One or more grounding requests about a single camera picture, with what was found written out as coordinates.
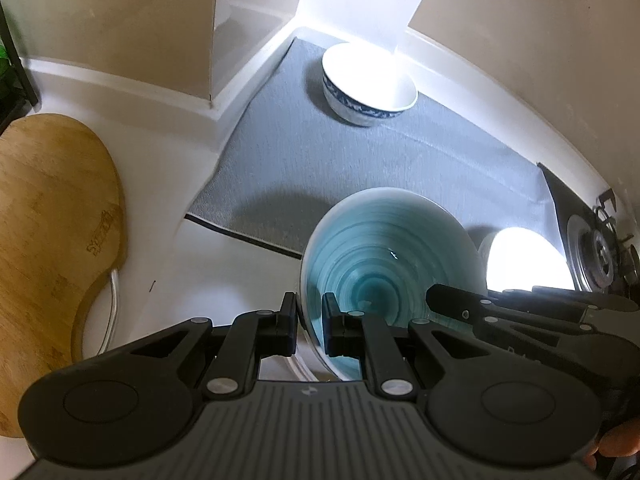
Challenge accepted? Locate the white plate floral print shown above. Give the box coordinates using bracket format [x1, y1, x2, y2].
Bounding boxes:
[478, 226, 575, 292]

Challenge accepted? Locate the grey drying mat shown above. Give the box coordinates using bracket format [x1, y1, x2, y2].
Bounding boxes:
[189, 40, 561, 252]

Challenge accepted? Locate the person right hand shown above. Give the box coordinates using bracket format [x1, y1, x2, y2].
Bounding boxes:
[582, 418, 640, 469]

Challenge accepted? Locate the white bowl blue pattern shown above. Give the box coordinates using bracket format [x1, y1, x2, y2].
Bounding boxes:
[321, 42, 418, 127]

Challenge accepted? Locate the wooden cutting board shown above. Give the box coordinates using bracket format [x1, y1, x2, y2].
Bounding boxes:
[1, 114, 127, 438]

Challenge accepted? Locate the black wire shelf rack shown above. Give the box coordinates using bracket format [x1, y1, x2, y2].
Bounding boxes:
[0, 9, 40, 132]

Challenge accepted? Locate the teal glazed ceramic bowl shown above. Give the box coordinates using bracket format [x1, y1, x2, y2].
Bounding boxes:
[299, 188, 487, 380]

